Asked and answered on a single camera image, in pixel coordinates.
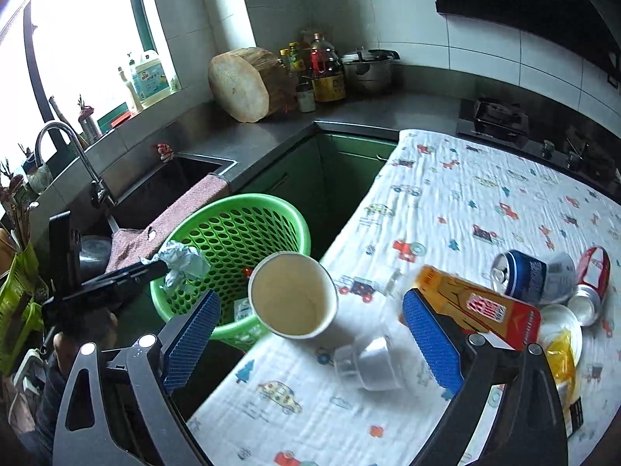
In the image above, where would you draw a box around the chrome sink faucet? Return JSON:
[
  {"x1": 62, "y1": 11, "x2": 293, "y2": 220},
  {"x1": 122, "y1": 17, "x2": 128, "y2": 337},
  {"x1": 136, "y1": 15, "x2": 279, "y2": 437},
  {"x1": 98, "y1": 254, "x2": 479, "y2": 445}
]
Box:
[{"x1": 33, "y1": 120, "x2": 120, "y2": 234}]

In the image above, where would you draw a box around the pink towel on sink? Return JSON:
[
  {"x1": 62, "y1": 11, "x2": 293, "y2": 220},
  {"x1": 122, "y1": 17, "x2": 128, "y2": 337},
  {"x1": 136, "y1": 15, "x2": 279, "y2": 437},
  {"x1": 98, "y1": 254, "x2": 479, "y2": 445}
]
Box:
[{"x1": 105, "y1": 175, "x2": 232, "y2": 273}]

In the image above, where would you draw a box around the small clear plastic cup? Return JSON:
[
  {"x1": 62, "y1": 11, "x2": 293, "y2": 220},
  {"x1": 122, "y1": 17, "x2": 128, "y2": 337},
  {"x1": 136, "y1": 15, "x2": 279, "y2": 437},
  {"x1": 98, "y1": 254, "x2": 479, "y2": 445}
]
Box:
[{"x1": 334, "y1": 332, "x2": 404, "y2": 391}]

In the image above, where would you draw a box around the blue silver drink can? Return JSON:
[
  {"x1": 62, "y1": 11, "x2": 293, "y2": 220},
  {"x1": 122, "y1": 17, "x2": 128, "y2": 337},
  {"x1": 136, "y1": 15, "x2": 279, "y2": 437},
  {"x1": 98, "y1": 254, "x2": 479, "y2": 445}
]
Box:
[{"x1": 489, "y1": 249, "x2": 577, "y2": 306}]

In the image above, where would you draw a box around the small white-label condiment jar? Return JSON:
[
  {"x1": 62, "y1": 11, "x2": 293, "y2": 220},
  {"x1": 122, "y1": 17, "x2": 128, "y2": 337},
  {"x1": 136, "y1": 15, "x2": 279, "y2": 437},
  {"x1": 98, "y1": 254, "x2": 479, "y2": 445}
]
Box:
[{"x1": 296, "y1": 78, "x2": 316, "y2": 114}]

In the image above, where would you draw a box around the white paper cup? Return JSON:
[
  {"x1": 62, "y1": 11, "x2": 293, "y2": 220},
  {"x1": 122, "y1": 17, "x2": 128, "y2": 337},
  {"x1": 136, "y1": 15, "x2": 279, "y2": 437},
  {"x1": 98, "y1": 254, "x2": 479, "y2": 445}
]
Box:
[{"x1": 247, "y1": 251, "x2": 339, "y2": 341}]

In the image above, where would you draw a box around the yellow-cap oil bottle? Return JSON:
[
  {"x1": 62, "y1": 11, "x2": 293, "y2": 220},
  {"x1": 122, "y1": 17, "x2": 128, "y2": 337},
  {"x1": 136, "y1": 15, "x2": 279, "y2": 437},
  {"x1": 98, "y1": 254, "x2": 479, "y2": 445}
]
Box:
[{"x1": 279, "y1": 42, "x2": 306, "y2": 78}]

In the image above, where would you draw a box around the white patterned table cloth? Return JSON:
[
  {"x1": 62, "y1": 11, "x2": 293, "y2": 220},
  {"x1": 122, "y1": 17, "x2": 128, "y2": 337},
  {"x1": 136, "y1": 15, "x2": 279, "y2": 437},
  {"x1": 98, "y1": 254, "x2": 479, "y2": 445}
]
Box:
[{"x1": 188, "y1": 129, "x2": 620, "y2": 465}]

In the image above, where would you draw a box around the yellow snack wrapper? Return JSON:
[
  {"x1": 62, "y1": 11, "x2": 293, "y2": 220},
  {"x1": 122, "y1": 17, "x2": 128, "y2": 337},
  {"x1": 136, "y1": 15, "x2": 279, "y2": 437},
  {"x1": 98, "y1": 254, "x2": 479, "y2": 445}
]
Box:
[{"x1": 545, "y1": 328, "x2": 583, "y2": 438}]

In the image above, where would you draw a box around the white detergent jug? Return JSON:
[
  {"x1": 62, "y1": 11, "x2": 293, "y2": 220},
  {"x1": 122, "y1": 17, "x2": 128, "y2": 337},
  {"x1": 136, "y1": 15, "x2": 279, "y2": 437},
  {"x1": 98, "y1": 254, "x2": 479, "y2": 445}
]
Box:
[{"x1": 128, "y1": 49, "x2": 172, "y2": 108}]

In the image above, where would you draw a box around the green perforated plastic basket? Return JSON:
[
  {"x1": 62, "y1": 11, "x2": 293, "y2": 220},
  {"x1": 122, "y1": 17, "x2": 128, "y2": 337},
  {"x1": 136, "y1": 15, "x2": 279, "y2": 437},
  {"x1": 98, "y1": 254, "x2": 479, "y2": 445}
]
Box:
[{"x1": 151, "y1": 194, "x2": 312, "y2": 351}]

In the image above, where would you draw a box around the green kitchen cabinet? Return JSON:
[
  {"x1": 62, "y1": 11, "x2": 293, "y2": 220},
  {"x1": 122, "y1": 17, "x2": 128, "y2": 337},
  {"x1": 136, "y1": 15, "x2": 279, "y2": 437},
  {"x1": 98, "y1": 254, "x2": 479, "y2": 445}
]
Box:
[{"x1": 239, "y1": 132, "x2": 397, "y2": 260}]

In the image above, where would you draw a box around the dark soy sauce bottle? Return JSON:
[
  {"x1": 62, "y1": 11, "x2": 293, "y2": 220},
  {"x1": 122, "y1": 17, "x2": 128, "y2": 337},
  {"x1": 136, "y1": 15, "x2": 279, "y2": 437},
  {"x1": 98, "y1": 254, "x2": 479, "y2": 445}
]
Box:
[{"x1": 310, "y1": 33, "x2": 346, "y2": 104}]

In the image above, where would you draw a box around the person's left hand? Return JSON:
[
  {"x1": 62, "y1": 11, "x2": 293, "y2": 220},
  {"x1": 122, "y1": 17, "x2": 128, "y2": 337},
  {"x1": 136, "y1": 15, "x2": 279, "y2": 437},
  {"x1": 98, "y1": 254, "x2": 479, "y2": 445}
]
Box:
[{"x1": 54, "y1": 313, "x2": 118, "y2": 379}]

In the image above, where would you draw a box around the white paper ball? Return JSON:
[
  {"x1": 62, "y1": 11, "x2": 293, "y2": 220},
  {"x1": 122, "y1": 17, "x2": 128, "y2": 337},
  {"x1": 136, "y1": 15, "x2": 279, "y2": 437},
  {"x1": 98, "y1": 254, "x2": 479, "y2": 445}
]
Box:
[{"x1": 141, "y1": 241, "x2": 210, "y2": 295}]

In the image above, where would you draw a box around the black gas stove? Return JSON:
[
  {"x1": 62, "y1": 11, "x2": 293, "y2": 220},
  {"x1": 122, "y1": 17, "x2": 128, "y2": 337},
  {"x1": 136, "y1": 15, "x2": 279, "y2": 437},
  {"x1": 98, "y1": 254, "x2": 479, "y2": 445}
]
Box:
[{"x1": 456, "y1": 97, "x2": 620, "y2": 202}]

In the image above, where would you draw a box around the round wooden chopping block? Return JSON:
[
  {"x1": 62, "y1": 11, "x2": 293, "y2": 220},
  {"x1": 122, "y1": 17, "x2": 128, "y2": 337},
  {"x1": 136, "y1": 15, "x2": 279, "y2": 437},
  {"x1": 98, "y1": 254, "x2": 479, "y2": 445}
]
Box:
[{"x1": 207, "y1": 47, "x2": 295, "y2": 123}]

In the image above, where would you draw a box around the red Coca-Cola can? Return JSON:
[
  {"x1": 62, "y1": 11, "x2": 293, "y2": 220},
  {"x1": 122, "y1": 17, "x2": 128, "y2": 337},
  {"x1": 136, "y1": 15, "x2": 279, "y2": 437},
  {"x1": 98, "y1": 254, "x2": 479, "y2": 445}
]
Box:
[{"x1": 566, "y1": 246, "x2": 611, "y2": 327}]

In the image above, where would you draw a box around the steel kitchen sink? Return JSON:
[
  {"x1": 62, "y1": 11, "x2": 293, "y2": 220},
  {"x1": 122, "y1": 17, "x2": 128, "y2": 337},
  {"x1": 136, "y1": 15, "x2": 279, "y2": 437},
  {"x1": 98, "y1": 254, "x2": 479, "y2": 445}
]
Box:
[{"x1": 74, "y1": 154, "x2": 237, "y2": 281}]

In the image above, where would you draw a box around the green plastic dish rack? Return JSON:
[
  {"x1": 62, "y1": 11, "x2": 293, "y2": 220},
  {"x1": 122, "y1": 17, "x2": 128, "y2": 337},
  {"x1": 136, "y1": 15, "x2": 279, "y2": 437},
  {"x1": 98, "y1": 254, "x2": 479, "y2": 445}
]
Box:
[{"x1": 1, "y1": 243, "x2": 46, "y2": 374}]

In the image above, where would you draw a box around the steel pressure cooker pot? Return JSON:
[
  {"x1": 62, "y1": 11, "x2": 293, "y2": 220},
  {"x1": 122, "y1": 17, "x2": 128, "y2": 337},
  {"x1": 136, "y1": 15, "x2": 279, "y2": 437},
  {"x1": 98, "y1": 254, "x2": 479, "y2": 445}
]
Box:
[{"x1": 340, "y1": 49, "x2": 400, "y2": 95}]

